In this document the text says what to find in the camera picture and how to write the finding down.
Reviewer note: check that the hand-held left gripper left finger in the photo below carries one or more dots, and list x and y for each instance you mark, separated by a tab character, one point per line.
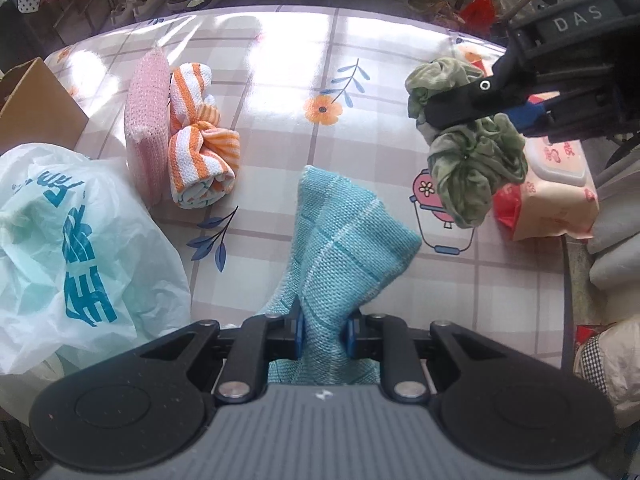
298	332

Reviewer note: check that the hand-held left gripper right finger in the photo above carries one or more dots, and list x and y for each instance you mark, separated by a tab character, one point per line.
351	335

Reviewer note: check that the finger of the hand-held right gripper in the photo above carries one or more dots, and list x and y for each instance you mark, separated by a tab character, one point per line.
465	102
532	119

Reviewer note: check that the green cloth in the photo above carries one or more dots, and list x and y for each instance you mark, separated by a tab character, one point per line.
465	175

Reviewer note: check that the teal checked cloth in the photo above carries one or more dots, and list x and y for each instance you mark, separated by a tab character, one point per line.
340	240

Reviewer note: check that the pink wet wipes pack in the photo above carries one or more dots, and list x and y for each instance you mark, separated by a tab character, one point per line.
550	200

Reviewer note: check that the red plastic packet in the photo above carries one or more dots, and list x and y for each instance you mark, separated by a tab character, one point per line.
507	205

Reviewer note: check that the red plastic bag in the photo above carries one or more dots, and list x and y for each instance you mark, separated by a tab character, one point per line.
477	7

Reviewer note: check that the white curtain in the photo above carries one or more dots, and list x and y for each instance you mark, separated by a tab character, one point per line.
617	240

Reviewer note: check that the checked printed tablecloth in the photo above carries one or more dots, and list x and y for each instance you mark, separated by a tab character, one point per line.
280	60

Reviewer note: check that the orange white striped towel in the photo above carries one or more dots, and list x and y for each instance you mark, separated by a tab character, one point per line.
200	160

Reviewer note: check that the red packet on floor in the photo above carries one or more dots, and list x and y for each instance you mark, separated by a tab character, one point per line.
587	335

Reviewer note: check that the white plastic bag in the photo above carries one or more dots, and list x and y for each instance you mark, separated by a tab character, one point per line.
75	240

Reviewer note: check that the pink sponge cloth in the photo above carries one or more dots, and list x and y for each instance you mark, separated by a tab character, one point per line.
145	125

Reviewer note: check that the houndstooth fabric bag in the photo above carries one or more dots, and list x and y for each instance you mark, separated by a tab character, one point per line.
610	370

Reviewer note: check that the pair of beige sneakers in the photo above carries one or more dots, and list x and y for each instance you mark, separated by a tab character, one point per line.
137	4

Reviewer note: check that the cardboard box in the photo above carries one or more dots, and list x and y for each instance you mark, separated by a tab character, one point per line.
35	105

